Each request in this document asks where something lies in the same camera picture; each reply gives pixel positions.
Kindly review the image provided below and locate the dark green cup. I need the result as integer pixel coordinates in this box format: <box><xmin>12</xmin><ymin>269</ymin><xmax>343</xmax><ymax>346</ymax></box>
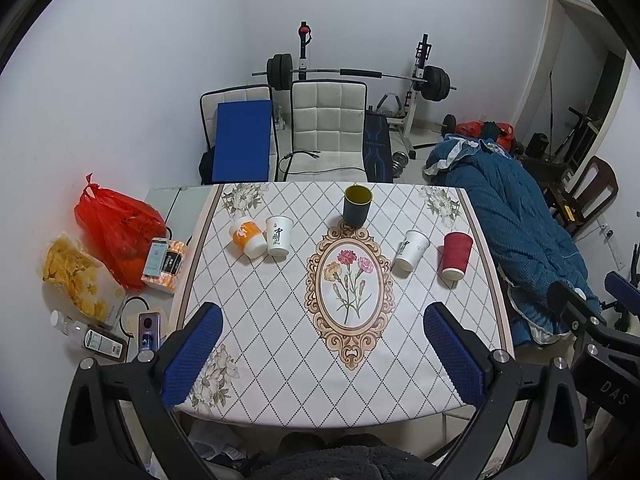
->
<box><xmin>342</xmin><ymin>184</ymin><xmax>372</xmax><ymax>228</ymax></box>

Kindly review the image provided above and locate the red paper cup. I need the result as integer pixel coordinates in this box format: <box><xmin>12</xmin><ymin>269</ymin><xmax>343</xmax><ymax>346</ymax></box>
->
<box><xmin>442</xmin><ymin>232</ymin><xmax>473</xmax><ymax>282</ymax></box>

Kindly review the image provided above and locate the white paper cup with leaf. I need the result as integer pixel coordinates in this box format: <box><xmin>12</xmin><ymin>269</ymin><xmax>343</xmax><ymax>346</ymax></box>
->
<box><xmin>394</xmin><ymin>230</ymin><xmax>431</xmax><ymax>273</ymax></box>

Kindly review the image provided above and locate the orange and white cup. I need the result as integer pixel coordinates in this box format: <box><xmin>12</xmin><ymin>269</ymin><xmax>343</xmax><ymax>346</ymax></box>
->
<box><xmin>229</xmin><ymin>217</ymin><xmax>268</xmax><ymax>260</ymax></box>

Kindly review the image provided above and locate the white paper cup with calligraphy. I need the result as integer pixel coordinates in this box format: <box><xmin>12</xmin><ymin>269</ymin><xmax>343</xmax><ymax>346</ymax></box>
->
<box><xmin>266</xmin><ymin>216</ymin><xmax>293</xmax><ymax>259</ymax></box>

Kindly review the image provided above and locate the blue quilted jacket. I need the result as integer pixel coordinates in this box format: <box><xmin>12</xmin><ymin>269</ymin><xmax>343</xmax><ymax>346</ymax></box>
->
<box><xmin>423</xmin><ymin>134</ymin><xmax>601</xmax><ymax>347</ymax></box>

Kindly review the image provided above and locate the brown wooden chair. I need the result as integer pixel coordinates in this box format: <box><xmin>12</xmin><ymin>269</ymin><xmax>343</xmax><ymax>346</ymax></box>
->
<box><xmin>556</xmin><ymin>156</ymin><xmax>620</xmax><ymax>238</ymax></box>

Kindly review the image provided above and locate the blue smartphone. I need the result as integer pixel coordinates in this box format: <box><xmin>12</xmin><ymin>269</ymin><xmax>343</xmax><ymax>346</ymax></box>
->
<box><xmin>138</xmin><ymin>311</ymin><xmax>162</xmax><ymax>352</ymax></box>

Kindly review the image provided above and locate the bag of yellow chips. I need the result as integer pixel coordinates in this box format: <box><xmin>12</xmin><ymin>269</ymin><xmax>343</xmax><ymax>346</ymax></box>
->
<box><xmin>41</xmin><ymin>234</ymin><xmax>126</xmax><ymax>327</ymax></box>

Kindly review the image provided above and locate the light blue small box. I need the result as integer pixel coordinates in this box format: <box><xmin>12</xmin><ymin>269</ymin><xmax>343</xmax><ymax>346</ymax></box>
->
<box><xmin>142</xmin><ymin>237</ymin><xmax>168</xmax><ymax>278</ymax></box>

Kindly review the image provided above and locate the orange tissue pack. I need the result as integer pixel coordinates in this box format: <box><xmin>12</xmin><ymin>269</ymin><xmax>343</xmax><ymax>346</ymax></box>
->
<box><xmin>141</xmin><ymin>238</ymin><xmax>188</xmax><ymax>295</ymax></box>

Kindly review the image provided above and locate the red bag on floor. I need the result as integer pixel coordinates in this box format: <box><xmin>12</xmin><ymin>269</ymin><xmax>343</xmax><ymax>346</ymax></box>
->
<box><xmin>454</xmin><ymin>122</ymin><xmax>515</xmax><ymax>152</ymax></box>

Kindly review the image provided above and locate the red plastic bag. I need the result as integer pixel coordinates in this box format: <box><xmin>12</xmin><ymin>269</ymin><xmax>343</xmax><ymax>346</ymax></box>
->
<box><xmin>74</xmin><ymin>174</ymin><xmax>166</xmax><ymax>290</ymax></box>

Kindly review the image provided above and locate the floral diamond-pattern tablecloth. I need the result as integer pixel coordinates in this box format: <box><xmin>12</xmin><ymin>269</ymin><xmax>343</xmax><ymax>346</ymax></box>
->
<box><xmin>176</xmin><ymin>182</ymin><xmax>512</xmax><ymax>429</ymax></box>

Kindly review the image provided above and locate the white weight rack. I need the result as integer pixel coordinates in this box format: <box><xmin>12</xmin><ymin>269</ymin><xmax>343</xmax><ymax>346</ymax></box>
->
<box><xmin>373</xmin><ymin>34</ymin><xmax>432</xmax><ymax>160</ymax></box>

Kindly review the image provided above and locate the white padded chair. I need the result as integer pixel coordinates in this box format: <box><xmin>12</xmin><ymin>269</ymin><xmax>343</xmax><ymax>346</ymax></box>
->
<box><xmin>280</xmin><ymin>79</ymin><xmax>368</xmax><ymax>183</ymax></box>

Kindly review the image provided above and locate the blue board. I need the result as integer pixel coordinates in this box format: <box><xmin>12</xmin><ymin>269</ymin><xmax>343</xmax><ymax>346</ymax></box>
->
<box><xmin>212</xmin><ymin>100</ymin><xmax>272</xmax><ymax>183</ymax></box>

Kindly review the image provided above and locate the white chair behind blue board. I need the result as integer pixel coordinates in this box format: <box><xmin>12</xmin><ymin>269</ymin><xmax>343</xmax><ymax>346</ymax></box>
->
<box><xmin>200</xmin><ymin>84</ymin><xmax>279</xmax><ymax>183</ymax></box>

